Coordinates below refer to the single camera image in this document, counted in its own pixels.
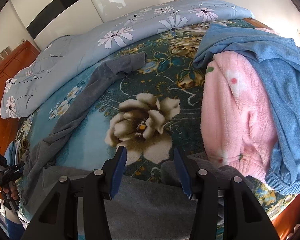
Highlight blue floral bed blanket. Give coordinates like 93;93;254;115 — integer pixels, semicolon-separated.
5;18;298;240

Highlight orange wooden headboard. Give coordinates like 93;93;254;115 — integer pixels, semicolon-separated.
0;40;41;196

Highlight pink fleece garment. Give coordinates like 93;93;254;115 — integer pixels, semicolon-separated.
201;51;277;182

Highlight blue sweatpants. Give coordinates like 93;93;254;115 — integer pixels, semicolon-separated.
193;23;300;195

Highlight light blue daisy duvet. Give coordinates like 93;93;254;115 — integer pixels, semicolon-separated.
0;0;253;119

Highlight left hand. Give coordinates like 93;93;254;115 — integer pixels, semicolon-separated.
2;181;19;200

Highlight white black sliding wardrobe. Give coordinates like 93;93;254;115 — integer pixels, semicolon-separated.
11;0;172;50

